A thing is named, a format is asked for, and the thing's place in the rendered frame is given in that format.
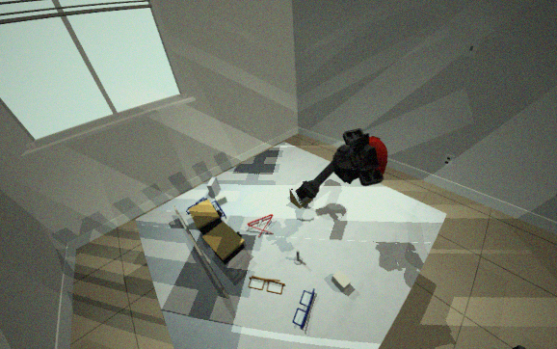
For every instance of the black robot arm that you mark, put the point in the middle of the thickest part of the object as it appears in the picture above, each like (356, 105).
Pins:
(341, 165)

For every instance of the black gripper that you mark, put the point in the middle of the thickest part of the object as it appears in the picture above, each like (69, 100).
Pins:
(365, 161)

